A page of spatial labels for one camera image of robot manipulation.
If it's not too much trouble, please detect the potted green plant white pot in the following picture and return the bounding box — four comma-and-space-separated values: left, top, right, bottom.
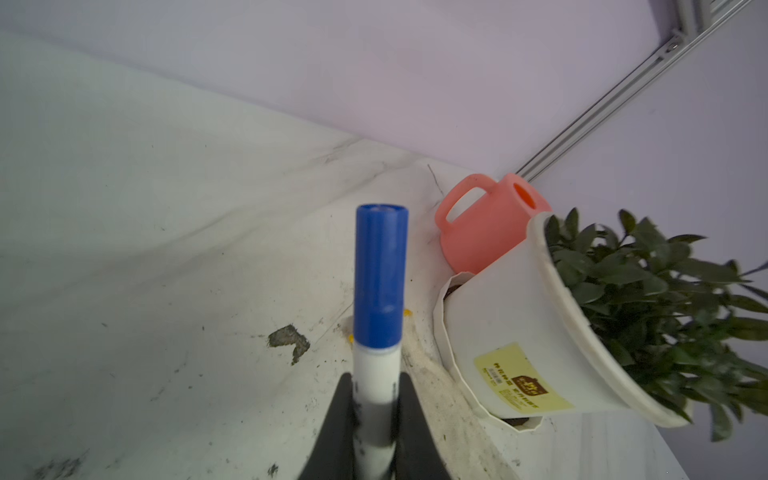
433, 211, 767, 442

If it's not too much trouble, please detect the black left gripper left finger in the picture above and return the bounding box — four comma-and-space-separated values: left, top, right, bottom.
299, 373, 355, 480

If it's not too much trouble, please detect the pink watering can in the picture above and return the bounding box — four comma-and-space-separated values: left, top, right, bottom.
434, 174, 552, 274

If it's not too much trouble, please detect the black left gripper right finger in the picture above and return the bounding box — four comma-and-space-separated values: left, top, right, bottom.
394, 372, 450, 480

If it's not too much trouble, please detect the blue pen cap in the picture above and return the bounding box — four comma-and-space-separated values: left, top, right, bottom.
353, 204, 409, 350

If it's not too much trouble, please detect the white marker pen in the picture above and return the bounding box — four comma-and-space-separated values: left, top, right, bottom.
352, 343, 402, 479

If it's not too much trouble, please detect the white knit glove on table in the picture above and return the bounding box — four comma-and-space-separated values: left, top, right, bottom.
397, 311, 517, 479

